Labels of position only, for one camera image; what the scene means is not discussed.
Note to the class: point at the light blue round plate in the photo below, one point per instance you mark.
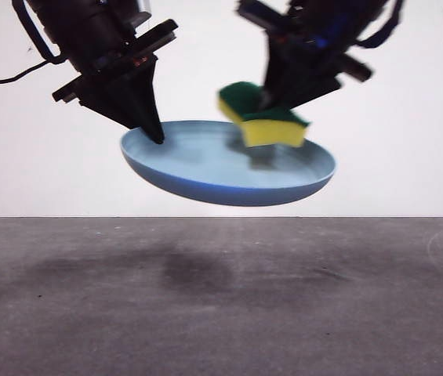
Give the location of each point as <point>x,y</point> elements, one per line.
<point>213,176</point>

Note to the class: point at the yellow sponge with green pad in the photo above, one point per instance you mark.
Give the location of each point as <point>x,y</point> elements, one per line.
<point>272,131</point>

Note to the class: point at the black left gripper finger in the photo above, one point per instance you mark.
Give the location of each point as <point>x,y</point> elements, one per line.
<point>148,102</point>
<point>115,102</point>

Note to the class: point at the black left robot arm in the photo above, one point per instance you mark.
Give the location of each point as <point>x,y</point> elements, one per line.
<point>84,35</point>

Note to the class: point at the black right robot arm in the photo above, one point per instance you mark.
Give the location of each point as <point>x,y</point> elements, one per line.
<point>323,27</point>

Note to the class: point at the pale grey left wrist camera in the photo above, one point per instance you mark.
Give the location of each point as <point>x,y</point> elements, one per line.
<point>143,5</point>

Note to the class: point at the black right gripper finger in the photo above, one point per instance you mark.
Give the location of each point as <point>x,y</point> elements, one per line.
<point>274,66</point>
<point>307,84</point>

